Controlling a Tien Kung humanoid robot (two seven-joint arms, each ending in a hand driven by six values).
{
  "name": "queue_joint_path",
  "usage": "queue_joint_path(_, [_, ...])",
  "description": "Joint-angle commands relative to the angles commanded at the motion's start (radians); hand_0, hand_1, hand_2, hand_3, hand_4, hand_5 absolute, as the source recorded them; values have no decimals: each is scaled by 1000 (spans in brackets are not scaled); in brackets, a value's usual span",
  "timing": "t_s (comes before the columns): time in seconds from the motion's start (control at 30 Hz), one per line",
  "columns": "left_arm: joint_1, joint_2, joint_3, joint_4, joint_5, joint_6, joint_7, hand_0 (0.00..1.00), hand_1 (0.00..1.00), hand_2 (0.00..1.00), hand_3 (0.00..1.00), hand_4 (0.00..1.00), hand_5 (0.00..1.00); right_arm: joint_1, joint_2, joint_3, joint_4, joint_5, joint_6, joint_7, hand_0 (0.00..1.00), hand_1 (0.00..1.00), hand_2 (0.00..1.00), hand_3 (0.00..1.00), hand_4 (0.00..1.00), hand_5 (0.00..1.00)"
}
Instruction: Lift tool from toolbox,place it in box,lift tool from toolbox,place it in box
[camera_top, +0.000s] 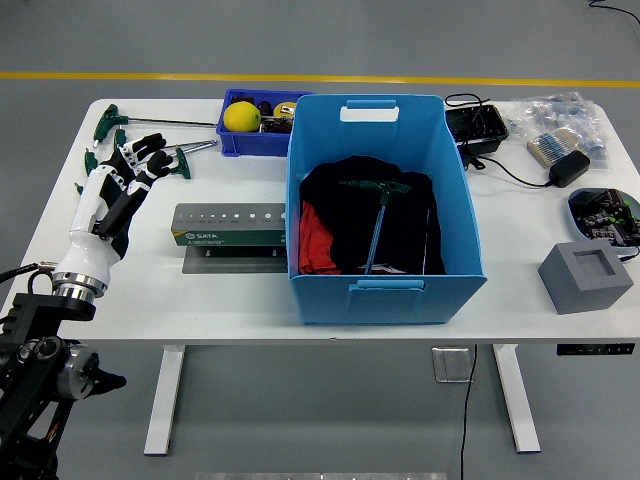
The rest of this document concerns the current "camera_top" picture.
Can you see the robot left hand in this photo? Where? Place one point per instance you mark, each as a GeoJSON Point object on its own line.
{"type": "Point", "coordinates": [85, 245]}

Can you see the green metal tool stand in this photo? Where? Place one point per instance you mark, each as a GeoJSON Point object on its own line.
{"type": "Point", "coordinates": [225, 237]}

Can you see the large blue plastic box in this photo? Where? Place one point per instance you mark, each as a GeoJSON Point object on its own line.
{"type": "Point", "coordinates": [390, 305]}

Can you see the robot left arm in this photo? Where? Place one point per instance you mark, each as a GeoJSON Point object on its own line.
{"type": "Point", "coordinates": [35, 320]}

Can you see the white table leg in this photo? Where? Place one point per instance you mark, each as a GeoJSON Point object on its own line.
{"type": "Point", "coordinates": [167, 390]}
{"type": "Point", "coordinates": [515, 395]}

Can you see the small blue parts bin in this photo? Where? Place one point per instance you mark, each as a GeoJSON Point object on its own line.
{"type": "Point", "coordinates": [250, 145]}

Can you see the yellow lemon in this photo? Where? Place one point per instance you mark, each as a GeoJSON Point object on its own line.
{"type": "Point", "coordinates": [241, 116]}

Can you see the dark brown block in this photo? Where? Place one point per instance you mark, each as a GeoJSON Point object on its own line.
{"type": "Point", "coordinates": [244, 98]}

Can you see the brown small parts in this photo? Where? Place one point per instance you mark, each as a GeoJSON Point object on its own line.
{"type": "Point", "coordinates": [274, 126]}

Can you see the dark round cap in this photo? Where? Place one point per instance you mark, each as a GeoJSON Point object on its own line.
{"type": "Point", "coordinates": [265, 109]}

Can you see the red cloth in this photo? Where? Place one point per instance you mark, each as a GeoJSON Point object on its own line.
{"type": "Point", "coordinates": [315, 245]}

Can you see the yellow tape measure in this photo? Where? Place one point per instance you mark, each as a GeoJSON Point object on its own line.
{"type": "Point", "coordinates": [285, 107]}

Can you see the black cloth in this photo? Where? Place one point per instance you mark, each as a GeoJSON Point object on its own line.
{"type": "Point", "coordinates": [345, 220]}

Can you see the metal floor plate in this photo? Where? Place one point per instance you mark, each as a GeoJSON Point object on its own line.
{"type": "Point", "coordinates": [452, 365]}

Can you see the black plug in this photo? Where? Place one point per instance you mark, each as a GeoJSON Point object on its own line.
{"type": "Point", "coordinates": [470, 160]}

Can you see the black plastic tray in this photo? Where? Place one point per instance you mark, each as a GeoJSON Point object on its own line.
{"type": "Point", "coordinates": [477, 127]}

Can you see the taped resistor strips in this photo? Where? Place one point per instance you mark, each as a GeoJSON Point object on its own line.
{"type": "Point", "coordinates": [550, 145]}

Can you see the light blue plate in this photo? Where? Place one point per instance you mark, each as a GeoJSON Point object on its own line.
{"type": "Point", "coordinates": [574, 222]}

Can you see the black power adapter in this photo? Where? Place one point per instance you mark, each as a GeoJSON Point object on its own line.
{"type": "Point", "coordinates": [570, 169]}

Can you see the grey block with square recess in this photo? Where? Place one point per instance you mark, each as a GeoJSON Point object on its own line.
{"type": "Point", "coordinates": [575, 295]}

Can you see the clear plastic component bags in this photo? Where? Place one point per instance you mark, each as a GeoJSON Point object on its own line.
{"type": "Point", "coordinates": [560, 112]}

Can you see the black table control panel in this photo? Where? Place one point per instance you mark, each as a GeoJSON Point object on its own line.
{"type": "Point", "coordinates": [595, 349]}

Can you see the circuit board parts pile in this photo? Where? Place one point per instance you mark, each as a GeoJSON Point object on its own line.
{"type": "Point", "coordinates": [607, 215]}

